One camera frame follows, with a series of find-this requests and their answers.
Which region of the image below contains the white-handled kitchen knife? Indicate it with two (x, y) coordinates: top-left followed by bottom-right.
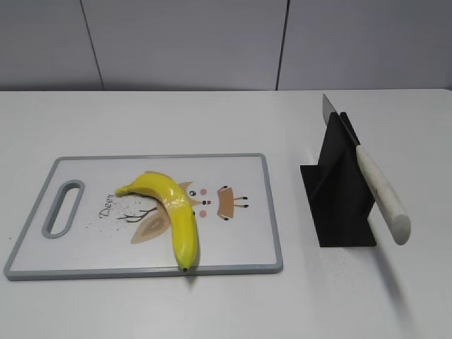
(321, 93), (412, 246)

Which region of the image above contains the yellow plastic banana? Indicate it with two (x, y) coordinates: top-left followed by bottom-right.
(114, 172), (198, 272)

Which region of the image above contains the black knife stand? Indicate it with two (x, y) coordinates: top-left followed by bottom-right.
(300, 112), (376, 247)

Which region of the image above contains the white grey-rimmed cutting board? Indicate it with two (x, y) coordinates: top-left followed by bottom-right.
(4, 153), (283, 280)

